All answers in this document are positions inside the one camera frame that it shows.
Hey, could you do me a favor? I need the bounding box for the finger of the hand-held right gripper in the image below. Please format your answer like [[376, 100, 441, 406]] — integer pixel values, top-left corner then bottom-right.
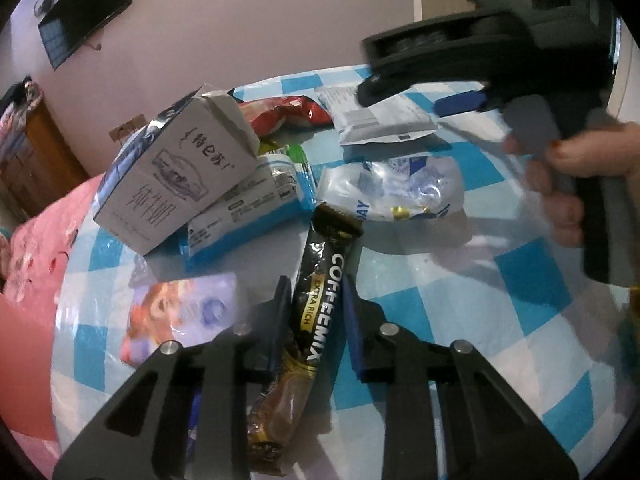
[[356, 73, 490, 117], [361, 11, 531, 77]]

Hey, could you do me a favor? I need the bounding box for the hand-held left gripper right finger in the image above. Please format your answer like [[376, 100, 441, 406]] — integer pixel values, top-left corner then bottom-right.
[[342, 275, 581, 480]]

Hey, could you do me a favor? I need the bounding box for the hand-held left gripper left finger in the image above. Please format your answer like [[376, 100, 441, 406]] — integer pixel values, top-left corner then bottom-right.
[[52, 275, 293, 480]]

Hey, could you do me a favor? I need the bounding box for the black coffee sachet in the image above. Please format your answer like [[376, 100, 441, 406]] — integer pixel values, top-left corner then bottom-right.
[[246, 201, 364, 477]]

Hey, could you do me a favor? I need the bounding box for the white grey packet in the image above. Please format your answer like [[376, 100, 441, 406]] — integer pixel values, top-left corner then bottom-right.
[[314, 85, 439, 147]]

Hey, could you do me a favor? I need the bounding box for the purple cartoon packet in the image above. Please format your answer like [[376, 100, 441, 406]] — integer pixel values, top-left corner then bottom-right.
[[120, 274, 239, 370]]

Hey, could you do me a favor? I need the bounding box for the person's right hand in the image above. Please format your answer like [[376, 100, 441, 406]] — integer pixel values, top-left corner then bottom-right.
[[501, 120, 640, 250]]

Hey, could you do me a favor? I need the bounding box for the clear plastic bag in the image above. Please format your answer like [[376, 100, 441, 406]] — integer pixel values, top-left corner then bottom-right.
[[316, 156, 467, 228]]

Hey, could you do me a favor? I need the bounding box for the blue white packet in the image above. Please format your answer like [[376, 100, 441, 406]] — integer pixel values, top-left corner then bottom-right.
[[179, 154, 317, 267]]

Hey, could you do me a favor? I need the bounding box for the blue white wrapper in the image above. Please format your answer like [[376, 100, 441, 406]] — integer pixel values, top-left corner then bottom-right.
[[186, 392, 202, 463]]

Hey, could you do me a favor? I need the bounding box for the red snack packet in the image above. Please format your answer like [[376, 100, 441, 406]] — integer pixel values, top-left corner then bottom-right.
[[236, 95, 334, 137]]

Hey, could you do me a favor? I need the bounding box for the grey white milk carton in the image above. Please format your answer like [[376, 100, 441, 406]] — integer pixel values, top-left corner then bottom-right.
[[92, 85, 261, 257]]

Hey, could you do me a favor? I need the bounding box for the pink printed blanket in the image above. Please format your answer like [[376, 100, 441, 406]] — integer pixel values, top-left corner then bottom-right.
[[0, 172, 108, 313]]

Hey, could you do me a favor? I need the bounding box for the brown wooden cabinet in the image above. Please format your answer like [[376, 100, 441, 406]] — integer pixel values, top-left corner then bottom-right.
[[0, 95, 92, 223]]

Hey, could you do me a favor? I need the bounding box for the folded clothes stack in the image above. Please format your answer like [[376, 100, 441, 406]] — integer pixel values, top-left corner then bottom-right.
[[0, 76, 45, 133]]

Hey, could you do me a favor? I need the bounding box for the wall socket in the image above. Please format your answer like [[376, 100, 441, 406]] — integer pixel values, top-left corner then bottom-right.
[[108, 117, 147, 145]]

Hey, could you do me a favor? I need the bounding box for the black wall television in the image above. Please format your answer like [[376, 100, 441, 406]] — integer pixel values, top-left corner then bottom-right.
[[37, 0, 133, 72]]

